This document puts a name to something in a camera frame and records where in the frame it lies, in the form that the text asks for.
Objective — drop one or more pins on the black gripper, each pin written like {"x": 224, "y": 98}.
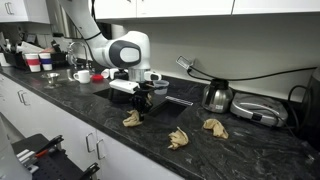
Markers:
{"x": 141, "y": 92}

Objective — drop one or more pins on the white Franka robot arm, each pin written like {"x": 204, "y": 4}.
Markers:
{"x": 100, "y": 50}

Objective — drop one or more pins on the recessed countertop bin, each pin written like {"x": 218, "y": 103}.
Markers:
{"x": 166, "y": 110}
{"x": 110, "y": 95}

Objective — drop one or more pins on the small crumpled brown paper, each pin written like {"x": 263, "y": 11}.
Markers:
{"x": 149, "y": 99}

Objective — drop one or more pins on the clear plastic measuring cup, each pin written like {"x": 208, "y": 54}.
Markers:
{"x": 161, "y": 87}

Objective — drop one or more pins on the plain white cup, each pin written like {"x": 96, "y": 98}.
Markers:
{"x": 105, "y": 73}

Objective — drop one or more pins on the white mug with red rim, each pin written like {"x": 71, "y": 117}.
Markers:
{"x": 81, "y": 77}

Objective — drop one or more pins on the stainless steel carafe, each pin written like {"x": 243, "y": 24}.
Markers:
{"x": 216, "y": 98}

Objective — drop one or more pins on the black and orange clamp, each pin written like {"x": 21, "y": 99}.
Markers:
{"x": 50, "y": 143}
{"x": 90, "y": 170}

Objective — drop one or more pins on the chrome sink faucet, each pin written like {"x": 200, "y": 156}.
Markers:
{"x": 70, "y": 57}

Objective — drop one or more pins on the white lower cabinet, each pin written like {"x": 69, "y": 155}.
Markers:
{"x": 50, "y": 116}

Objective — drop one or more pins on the white cabinet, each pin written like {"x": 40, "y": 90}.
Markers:
{"x": 50, "y": 116}
{"x": 183, "y": 6}

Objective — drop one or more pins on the metal funnel strainer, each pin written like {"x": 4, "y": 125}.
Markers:
{"x": 51, "y": 80}

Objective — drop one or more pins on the black perforated robot table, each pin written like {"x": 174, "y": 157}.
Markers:
{"x": 56, "y": 166}

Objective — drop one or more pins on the white cup with blue band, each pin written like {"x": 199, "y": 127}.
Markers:
{"x": 46, "y": 61}

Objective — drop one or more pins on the white upper cabinet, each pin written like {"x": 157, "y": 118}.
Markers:
{"x": 183, "y": 6}

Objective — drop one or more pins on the white cup with red band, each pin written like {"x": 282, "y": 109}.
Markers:
{"x": 33, "y": 61}

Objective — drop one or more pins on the silver waffle maker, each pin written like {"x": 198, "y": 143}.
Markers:
{"x": 258, "y": 108}

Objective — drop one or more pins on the aluminium extrusion bar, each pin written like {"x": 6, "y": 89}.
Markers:
{"x": 25, "y": 156}

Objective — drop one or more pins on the black dish rack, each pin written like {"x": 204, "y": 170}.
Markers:
{"x": 18, "y": 61}

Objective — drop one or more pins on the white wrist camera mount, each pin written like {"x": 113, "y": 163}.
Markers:
{"x": 123, "y": 86}

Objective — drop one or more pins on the wall power outlet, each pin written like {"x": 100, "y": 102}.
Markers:
{"x": 184, "y": 62}

